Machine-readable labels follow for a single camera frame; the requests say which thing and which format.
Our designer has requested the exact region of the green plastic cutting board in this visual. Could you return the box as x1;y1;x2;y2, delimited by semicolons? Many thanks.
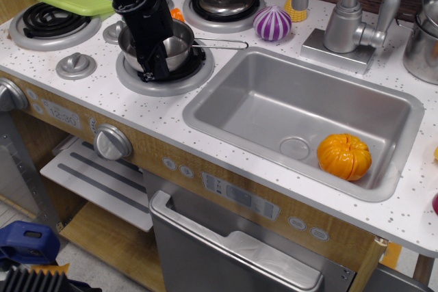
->
38;0;114;16

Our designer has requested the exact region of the purple toy right edge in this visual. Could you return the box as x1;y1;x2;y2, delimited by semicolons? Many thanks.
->
432;194;438;214

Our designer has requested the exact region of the silver dishwasher door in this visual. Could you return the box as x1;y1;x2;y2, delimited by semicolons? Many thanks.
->
150;191;356;291

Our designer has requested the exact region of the steel pot lid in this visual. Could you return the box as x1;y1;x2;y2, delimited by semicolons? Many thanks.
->
197;0;256;16

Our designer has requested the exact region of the front right black stove burner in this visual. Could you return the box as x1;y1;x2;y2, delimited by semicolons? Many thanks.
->
116;40;214;97

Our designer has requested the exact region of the black ribbed object bottom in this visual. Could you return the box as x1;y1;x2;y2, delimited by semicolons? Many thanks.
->
1;269;103;292

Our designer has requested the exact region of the black stove burner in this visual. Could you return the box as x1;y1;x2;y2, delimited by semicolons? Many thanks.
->
116;40;214;97
9;3;101;51

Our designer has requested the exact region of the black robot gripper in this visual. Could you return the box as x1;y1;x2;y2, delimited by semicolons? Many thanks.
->
114;0;173;82

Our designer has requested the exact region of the grey sink basin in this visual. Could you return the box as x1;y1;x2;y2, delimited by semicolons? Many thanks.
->
183;47;424;202

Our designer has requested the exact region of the grey stove knob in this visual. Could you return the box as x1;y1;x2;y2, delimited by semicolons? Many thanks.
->
55;53;97;80
103;21;125;44

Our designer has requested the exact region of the small stainless steel pan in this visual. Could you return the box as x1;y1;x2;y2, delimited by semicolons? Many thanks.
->
118;20;249;73

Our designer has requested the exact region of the silver oven dial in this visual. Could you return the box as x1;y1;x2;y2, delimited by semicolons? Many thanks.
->
93;124;133;161

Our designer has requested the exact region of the purple striped toy onion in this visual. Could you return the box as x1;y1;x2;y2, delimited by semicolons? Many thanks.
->
253;5;292;41

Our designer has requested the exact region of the silver dial left edge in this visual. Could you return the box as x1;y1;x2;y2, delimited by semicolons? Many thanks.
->
1;77;29;111

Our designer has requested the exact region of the orange toy pumpkin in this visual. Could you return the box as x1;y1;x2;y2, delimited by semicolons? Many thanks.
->
317;133;372;181

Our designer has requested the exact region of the orange toy carrot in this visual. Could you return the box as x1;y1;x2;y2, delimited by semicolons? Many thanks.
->
170;8;185;23

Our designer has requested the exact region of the back right stove burner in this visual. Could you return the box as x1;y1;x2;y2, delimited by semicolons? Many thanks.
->
182;0;266;34

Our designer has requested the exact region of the grey stove knob front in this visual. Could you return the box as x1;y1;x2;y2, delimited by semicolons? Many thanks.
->
55;53;97;80

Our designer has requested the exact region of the yellow toy corn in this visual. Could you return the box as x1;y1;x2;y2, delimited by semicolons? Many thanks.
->
283;0;307;23

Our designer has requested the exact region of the grey stove knob middle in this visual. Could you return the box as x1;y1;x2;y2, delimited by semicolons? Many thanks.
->
103;21;125;44

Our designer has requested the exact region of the white oven rack shelf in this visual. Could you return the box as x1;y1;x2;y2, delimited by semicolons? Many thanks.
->
40;137;153;232

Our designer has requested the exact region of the silver toy faucet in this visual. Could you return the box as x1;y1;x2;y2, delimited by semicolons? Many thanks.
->
300;0;401;75

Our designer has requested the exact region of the blue clamp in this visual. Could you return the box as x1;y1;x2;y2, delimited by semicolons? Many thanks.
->
1;221;61;271

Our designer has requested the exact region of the front left black stove burner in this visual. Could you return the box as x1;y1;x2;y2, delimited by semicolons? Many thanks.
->
9;3;101;51

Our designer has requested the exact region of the stainless steel pot right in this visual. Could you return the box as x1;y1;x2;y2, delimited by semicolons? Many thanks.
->
403;0;437;85

